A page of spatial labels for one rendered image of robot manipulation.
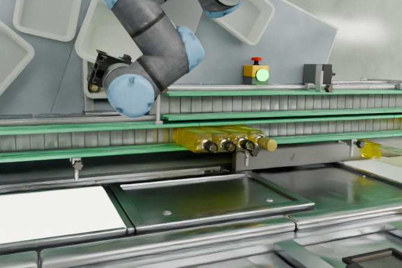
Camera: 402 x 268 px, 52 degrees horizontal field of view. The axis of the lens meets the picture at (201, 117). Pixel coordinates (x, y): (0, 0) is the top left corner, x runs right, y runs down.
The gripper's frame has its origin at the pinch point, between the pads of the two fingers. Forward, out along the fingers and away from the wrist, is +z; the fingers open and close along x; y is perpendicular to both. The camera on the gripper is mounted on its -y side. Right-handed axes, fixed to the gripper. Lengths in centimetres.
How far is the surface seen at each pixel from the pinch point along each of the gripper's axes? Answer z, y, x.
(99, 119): 19.9, -4.0, 19.2
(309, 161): 22, -85, 13
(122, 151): 10.5, -11.8, 24.0
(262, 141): -3.6, -45.7, 6.0
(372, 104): 27, -107, -17
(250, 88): 24, -51, -6
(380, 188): -8, -90, 8
